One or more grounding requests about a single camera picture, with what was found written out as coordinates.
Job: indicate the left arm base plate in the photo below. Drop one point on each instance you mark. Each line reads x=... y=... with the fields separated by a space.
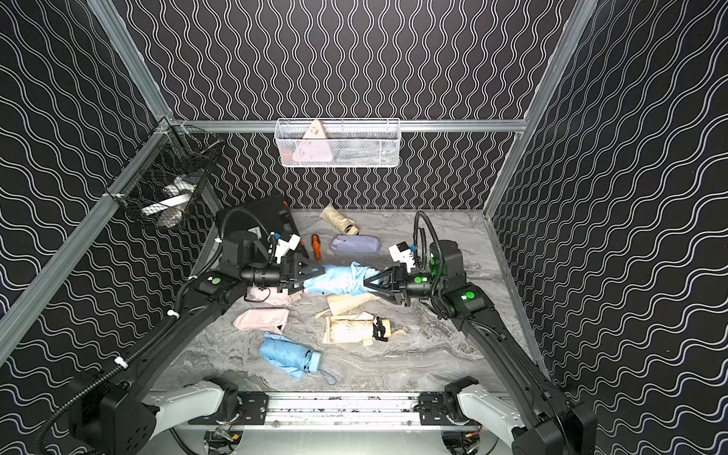
x=248 y=408

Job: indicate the pink umbrella sleeve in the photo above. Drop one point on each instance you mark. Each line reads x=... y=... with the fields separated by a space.
x=270 y=320

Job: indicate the pink sleeved umbrella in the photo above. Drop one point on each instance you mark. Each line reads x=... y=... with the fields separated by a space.
x=272 y=297

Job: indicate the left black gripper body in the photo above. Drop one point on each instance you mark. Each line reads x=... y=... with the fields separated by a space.
x=287 y=274

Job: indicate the lavender umbrella sleeve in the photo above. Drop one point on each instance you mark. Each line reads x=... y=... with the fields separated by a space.
x=355 y=244

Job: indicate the orange handled screwdriver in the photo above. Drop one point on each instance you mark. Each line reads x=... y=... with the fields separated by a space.
x=317 y=247

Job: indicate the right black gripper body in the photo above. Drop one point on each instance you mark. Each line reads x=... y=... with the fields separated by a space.
x=419 y=285

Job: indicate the black tool case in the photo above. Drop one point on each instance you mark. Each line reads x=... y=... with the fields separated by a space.
x=262 y=218

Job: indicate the cream sleeved umbrella front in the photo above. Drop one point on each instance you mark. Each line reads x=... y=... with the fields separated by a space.
x=341 y=304

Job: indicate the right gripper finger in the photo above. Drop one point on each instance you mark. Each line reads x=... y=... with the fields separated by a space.
x=388 y=277
x=395 y=295

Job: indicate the light blue umbrella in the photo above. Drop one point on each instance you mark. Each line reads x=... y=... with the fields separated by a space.
x=294 y=359

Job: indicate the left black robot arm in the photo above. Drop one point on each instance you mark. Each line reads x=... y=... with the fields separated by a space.
x=106 y=410

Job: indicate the light blue sleeve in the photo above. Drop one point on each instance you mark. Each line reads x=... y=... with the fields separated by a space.
x=341 y=280

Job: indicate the white wire basket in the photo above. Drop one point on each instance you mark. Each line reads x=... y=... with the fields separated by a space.
x=355 y=143

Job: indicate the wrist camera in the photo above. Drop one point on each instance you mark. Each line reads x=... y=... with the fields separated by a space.
x=404 y=254
x=283 y=246

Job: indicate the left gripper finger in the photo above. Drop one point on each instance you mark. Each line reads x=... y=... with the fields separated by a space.
x=294 y=287
x=301 y=267

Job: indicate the beige umbrella with wooden handle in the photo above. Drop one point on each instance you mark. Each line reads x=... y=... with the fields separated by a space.
x=364 y=328

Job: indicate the white roll in basket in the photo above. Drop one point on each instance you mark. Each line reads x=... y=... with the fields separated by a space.
x=168 y=212

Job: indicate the pink triangle card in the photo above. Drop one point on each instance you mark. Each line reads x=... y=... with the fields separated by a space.
x=314 y=147

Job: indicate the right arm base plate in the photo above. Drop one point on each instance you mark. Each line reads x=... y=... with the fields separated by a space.
x=441 y=409

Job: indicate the aluminium front rail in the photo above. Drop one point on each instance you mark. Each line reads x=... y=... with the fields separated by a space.
x=338 y=410

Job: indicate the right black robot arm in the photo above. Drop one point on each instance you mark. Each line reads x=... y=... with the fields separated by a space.
x=539 y=418

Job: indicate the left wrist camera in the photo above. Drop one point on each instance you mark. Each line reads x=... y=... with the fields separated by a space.
x=283 y=246

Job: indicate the beige umbrella at back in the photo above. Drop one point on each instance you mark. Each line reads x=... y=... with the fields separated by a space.
x=340 y=222

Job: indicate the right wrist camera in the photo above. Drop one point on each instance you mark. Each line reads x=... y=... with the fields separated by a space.
x=404 y=254

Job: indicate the black wire basket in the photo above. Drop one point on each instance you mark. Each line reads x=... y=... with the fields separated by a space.
x=185 y=151

